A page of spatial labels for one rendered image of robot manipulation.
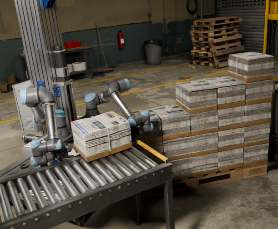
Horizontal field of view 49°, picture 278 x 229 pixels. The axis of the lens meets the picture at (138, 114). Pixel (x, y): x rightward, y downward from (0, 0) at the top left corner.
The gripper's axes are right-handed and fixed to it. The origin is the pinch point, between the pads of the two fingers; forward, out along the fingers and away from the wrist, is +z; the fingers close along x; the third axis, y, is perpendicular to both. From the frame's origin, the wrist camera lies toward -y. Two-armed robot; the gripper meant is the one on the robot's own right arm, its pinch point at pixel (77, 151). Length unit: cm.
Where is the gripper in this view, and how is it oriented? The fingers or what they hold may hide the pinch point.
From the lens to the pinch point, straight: 250.4
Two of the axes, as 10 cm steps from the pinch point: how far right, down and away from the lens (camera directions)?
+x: -4.9, -2.5, 8.3
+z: 8.7, -2.3, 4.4
